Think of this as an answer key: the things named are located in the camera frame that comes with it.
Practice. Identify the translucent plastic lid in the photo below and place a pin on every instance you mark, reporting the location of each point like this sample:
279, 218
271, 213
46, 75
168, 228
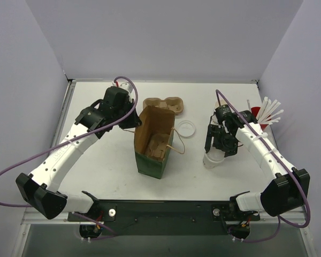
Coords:
213, 157
186, 129

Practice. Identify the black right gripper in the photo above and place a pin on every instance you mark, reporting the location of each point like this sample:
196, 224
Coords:
217, 140

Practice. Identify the brown cardboard cup carrier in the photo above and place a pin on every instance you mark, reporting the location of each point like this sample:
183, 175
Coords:
174, 104

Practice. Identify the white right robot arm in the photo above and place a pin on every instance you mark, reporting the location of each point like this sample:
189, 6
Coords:
287, 186

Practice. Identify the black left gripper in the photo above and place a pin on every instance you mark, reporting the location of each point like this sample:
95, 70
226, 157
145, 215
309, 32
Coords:
131, 121

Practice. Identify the single brown cup carrier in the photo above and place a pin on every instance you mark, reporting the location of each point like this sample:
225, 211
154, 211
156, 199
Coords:
157, 146

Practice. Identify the green paper bag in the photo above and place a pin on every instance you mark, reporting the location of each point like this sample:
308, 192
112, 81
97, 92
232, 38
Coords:
154, 120

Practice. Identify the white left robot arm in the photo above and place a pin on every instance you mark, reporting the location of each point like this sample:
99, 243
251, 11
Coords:
40, 188

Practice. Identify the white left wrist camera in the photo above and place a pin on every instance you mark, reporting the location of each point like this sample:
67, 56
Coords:
125, 85

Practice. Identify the aluminium rail frame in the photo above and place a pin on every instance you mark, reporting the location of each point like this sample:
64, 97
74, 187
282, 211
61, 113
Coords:
153, 136

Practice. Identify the white paper cup with text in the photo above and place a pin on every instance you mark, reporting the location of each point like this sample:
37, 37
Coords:
211, 167

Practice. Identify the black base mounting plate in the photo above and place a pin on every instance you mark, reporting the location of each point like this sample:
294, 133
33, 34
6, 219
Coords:
165, 218

